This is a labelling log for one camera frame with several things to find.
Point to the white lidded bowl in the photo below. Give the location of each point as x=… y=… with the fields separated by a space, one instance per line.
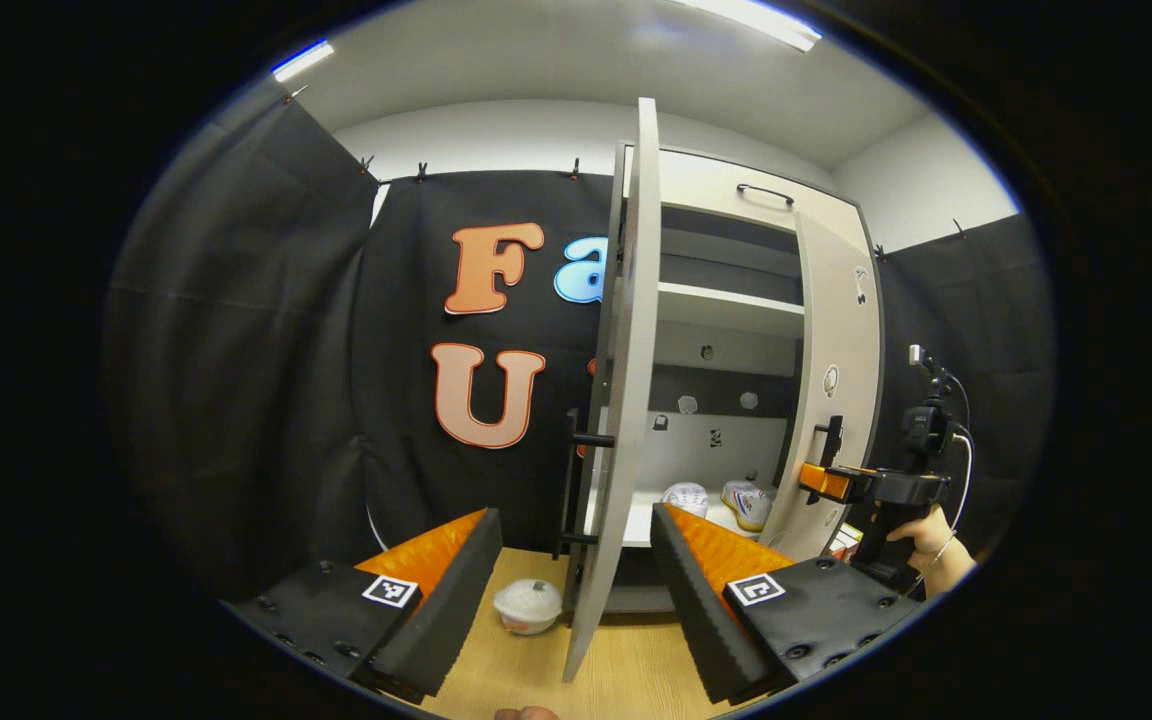
x=528 y=605

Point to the white grey shoe cabinet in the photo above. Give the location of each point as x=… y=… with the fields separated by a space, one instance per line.
x=716 y=455

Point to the ceiling light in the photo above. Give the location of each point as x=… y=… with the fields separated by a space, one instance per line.
x=303 y=60
x=756 y=20

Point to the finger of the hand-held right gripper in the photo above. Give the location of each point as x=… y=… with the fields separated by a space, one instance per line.
x=831 y=483

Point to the black backdrop cloth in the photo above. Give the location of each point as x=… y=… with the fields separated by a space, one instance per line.
x=236 y=350

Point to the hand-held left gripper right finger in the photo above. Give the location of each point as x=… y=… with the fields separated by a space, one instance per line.
x=696 y=610

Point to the white cabinet drawer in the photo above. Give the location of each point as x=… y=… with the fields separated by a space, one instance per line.
x=706 y=185

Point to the white shoe cabinet door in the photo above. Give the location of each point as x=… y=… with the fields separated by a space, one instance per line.
x=841 y=320
x=631 y=350

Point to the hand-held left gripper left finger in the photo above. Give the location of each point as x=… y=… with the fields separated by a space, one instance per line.
x=446 y=610

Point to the white cabinet shelf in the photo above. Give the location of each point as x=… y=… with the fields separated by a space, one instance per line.
x=726 y=308

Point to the white striped shoe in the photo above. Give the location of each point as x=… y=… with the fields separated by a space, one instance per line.
x=751 y=505
x=686 y=498

